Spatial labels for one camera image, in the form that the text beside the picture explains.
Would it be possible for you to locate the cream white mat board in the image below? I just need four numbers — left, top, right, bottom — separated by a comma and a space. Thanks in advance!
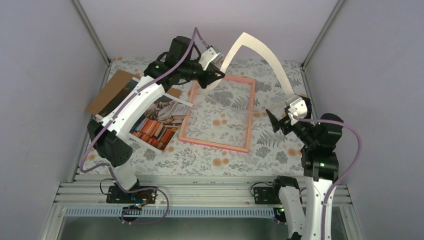
219, 32, 301, 105

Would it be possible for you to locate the orange pink wooden frame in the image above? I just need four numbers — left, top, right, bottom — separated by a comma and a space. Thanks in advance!
177, 74, 257, 154

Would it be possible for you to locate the cat and books photo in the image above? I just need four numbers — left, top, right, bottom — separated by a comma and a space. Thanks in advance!
95, 83, 192, 153

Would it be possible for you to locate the brown cardboard backing board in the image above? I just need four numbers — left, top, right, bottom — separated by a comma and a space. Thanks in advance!
85, 69, 183, 115

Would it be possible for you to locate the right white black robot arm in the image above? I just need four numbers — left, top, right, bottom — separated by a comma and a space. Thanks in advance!
266, 110, 343, 240

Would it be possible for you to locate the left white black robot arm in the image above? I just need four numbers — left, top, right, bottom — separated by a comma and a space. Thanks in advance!
87, 36, 225, 203

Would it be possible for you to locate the floral patterned table mat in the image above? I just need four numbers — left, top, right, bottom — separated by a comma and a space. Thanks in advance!
107, 57, 308, 176

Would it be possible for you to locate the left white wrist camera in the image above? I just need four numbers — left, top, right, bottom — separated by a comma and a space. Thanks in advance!
198, 45, 223, 71

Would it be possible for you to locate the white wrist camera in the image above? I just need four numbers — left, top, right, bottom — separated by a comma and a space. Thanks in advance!
284, 95, 308, 126
198, 45, 223, 71

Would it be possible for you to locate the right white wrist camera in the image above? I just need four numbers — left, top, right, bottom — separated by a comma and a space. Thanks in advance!
284, 95, 308, 126

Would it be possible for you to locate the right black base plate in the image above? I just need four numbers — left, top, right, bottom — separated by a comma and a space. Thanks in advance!
253, 186, 281, 205

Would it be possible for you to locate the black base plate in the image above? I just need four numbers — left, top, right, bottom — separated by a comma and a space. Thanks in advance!
253, 186, 281, 205
105, 186, 158, 204

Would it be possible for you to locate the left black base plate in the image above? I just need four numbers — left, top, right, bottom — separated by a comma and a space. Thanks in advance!
105, 186, 158, 204

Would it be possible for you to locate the aluminium rail base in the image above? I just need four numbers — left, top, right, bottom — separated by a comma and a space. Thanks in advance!
39, 175, 365, 240

